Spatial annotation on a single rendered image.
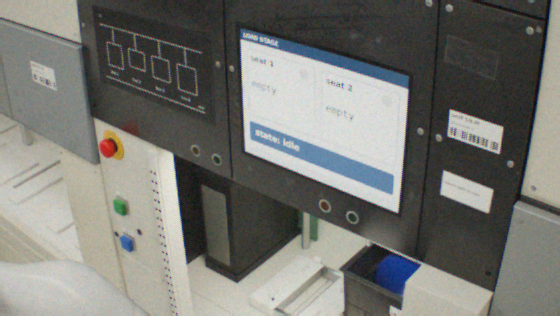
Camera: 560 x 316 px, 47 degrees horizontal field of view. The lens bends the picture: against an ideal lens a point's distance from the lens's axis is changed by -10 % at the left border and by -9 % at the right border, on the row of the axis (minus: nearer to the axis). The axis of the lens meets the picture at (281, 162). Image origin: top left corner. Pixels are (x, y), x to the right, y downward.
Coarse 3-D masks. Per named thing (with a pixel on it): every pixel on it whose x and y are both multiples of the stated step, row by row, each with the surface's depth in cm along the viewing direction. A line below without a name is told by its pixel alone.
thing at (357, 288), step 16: (368, 240) 146; (352, 256) 144; (368, 256) 146; (384, 256) 151; (352, 272) 143; (368, 272) 148; (352, 288) 142; (368, 288) 138; (384, 288) 135; (352, 304) 144; (368, 304) 140; (384, 304) 137; (400, 304) 133
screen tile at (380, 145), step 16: (336, 80) 94; (352, 80) 92; (336, 96) 95; (352, 96) 94; (368, 96) 92; (368, 112) 93; (384, 112) 91; (336, 128) 98; (352, 128) 96; (384, 128) 93; (336, 144) 99; (352, 144) 97; (368, 144) 96; (384, 144) 94; (384, 160) 95
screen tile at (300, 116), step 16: (256, 64) 102; (272, 64) 100; (288, 64) 98; (272, 80) 102; (288, 80) 100; (256, 96) 105; (272, 96) 103; (304, 96) 99; (256, 112) 107; (272, 112) 105; (288, 112) 103; (304, 112) 101; (304, 128) 102
